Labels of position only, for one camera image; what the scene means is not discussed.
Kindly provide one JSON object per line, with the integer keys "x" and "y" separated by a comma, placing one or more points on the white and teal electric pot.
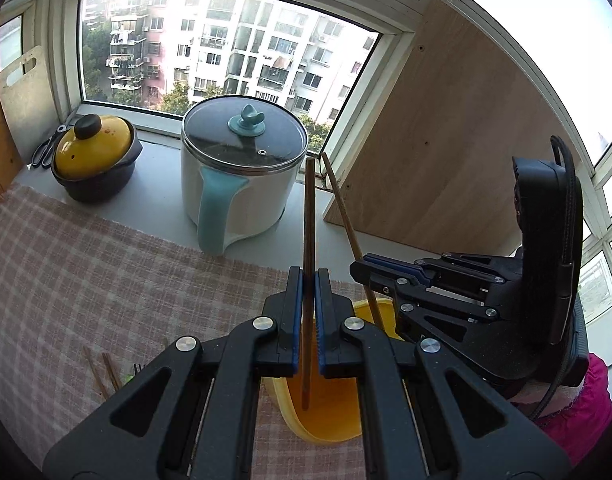
{"x": 246, "y": 205}

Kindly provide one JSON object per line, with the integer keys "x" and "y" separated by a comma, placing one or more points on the light wooden board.
{"x": 461, "y": 135}

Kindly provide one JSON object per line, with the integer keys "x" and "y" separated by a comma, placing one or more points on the brown wooden chopstick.
{"x": 111, "y": 372}
{"x": 309, "y": 210}
{"x": 343, "y": 210}
{"x": 95, "y": 372}

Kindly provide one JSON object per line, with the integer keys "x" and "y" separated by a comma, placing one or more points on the black casserole pot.
{"x": 100, "y": 185}

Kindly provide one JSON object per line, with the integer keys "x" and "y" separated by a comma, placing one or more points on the white cutting board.
{"x": 28, "y": 105}

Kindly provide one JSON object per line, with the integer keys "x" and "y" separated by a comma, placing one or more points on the white framed side window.
{"x": 561, "y": 35}

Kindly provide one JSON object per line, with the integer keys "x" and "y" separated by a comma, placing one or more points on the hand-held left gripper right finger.
{"x": 320, "y": 320}

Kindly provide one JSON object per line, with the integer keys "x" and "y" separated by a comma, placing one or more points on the yellow casserole lid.
{"x": 90, "y": 152}

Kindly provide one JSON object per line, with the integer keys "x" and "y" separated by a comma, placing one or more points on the glass lid with teal knob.
{"x": 220, "y": 130}

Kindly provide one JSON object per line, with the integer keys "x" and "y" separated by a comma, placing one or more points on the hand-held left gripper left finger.
{"x": 298, "y": 320}

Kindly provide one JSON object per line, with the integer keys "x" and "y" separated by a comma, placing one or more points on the person's right forearm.
{"x": 581, "y": 420}

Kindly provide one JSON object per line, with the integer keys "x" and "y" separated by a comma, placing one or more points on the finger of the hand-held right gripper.
{"x": 396, "y": 264}
{"x": 381, "y": 280}

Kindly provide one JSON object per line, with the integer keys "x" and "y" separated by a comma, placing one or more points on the yellow plastic cup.
{"x": 331, "y": 420}

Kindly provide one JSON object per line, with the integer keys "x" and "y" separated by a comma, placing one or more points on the pink checkered cloth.
{"x": 110, "y": 280}

